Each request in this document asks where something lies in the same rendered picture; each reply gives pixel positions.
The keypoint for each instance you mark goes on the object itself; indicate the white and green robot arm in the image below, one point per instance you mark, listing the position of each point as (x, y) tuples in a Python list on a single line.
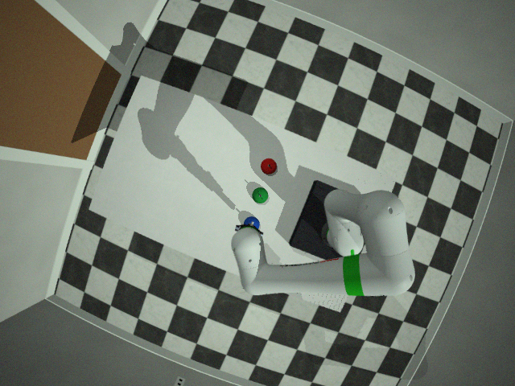
[(386, 269)]

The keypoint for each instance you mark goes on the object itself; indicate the green dome bell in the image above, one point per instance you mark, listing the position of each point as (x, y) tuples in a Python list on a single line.
[(260, 195)]

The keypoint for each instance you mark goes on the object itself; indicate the blue dome bell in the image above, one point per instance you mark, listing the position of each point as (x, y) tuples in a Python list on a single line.
[(254, 219)]

